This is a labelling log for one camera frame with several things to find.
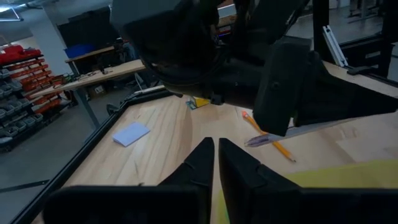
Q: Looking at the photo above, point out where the silver aluminium bracket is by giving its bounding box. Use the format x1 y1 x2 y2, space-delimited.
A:
322 25 349 68

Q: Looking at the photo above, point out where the pencil with orange-red cap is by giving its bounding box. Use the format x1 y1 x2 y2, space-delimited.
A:
241 110 297 164

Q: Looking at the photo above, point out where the yellow green crayon box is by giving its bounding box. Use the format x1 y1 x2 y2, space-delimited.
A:
185 95 211 111

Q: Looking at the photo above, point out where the ceiling light panel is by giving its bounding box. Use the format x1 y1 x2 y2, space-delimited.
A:
0 5 25 23

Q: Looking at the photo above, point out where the long wooden workbench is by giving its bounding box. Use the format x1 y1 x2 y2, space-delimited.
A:
29 58 147 129

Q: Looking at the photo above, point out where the white notepad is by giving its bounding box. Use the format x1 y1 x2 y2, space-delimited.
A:
111 121 151 148

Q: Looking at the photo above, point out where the small wooden desk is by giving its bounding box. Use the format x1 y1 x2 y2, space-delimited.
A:
64 45 116 75

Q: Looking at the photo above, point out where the transparent yellow pencil case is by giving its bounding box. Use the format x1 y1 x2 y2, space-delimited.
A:
214 158 398 224

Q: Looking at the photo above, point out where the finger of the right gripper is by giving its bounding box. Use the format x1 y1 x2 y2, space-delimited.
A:
293 52 398 128

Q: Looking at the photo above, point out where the blue storage bin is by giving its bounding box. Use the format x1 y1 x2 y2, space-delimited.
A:
63 43 96 60

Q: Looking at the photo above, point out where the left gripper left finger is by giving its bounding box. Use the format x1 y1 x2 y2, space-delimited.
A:
158 137 215 224

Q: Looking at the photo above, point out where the red grey parts bin shelving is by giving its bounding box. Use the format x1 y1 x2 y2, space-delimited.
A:
0 44 73 154

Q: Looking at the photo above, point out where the purple pen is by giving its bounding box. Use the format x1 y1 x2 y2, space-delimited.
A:
244 118 358 147

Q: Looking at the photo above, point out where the cardboard box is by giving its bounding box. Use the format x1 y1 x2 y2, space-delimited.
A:
88 83 107 98

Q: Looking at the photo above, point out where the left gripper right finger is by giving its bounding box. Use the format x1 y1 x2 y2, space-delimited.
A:
218 138 302 224

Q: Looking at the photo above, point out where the large black panel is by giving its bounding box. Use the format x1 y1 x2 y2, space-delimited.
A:
57 5 119 51

